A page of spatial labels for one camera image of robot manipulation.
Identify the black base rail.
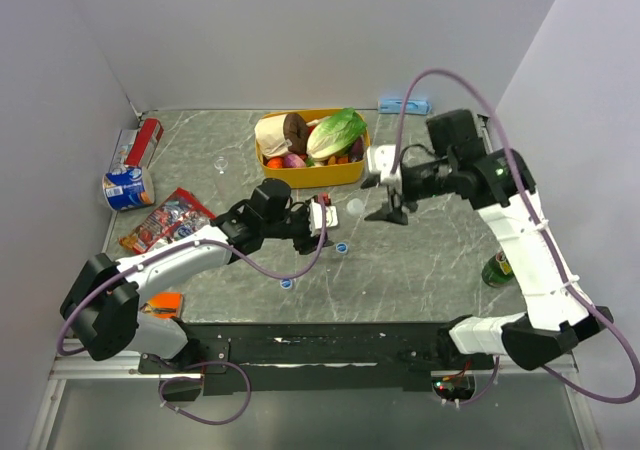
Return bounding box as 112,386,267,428
138,322,494,396

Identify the red snack bag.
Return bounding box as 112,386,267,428
119,187,215,255

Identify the pink toy onion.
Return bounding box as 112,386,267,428
283,154,306,169

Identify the yellow plastic bin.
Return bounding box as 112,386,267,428
255,108,370,189

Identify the clear bottle with red label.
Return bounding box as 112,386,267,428
346,198,365,216

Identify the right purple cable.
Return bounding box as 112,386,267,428
389,67,640,404

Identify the blue tissue pack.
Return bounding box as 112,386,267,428
377,98,432,115

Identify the blue bottle cap front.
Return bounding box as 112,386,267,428
280,279,294,290

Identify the blue white can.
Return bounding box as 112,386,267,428
102,167,155,211

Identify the clear lying plastic bottle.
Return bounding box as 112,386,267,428
213,155,247,213

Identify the brown toy donut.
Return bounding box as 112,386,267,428
283,113,310,154

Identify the red silver box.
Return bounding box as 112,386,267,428
109,118,164,173

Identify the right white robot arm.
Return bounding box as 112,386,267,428
363,110,604,370

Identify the green toy lettuce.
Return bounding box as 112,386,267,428
306,107,367,161

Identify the purple toy eggplant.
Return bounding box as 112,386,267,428
348,136,366,163

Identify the green glass bottle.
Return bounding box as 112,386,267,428
481,251,515,288

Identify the orange razor package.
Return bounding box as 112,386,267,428
140,292,184,319

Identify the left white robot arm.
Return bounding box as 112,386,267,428
56,178,338,372

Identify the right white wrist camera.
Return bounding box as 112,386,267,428
364,144,402,191

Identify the orange toy fruit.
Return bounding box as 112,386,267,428
266,157,284,169

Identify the blue bottle cap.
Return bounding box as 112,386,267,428
280,279,294,290
335,242,348,254

